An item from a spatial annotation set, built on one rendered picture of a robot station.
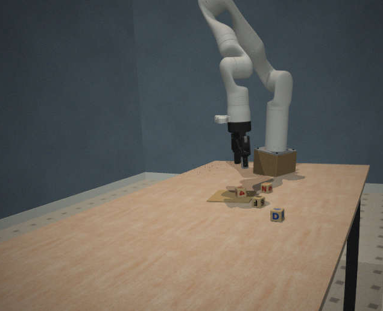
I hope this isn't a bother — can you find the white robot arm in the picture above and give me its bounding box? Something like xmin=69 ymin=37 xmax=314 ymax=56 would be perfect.
xmin=198 ymin=0 xmax=293 ymax=152

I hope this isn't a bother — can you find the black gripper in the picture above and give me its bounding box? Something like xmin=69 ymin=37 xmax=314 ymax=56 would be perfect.
xmin=227 ymin=121 xmax=251 ymax=169

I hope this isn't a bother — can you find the tan square mat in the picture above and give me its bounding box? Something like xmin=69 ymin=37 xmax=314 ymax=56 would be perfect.
xmin=206 ymin=190 xmax=257 ymax=203

